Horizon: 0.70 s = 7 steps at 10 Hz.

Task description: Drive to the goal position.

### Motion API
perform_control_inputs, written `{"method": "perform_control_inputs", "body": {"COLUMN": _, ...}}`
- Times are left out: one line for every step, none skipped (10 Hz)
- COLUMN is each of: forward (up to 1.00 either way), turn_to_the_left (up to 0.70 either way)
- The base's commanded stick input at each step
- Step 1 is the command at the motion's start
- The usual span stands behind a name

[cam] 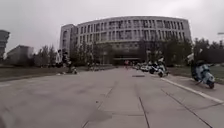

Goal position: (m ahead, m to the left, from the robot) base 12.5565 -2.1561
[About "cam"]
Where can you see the row of trees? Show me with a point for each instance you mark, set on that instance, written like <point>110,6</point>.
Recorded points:
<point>166,50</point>

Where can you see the row of parked scooters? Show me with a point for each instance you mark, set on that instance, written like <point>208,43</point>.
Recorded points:
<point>154,68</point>

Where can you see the tall grey building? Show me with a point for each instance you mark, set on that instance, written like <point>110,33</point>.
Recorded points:
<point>3,41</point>

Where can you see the low grey building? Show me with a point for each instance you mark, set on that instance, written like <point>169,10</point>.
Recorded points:
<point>19,54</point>

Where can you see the large curved grey building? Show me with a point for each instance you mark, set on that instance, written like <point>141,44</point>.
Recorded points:
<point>126,36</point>

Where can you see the grass strip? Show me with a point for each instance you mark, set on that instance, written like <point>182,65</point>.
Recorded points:
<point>200,70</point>

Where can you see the blue scooter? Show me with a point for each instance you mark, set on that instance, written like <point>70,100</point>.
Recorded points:
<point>204,75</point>

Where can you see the person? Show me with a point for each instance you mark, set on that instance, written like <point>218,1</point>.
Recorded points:
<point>197,60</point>
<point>66,61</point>

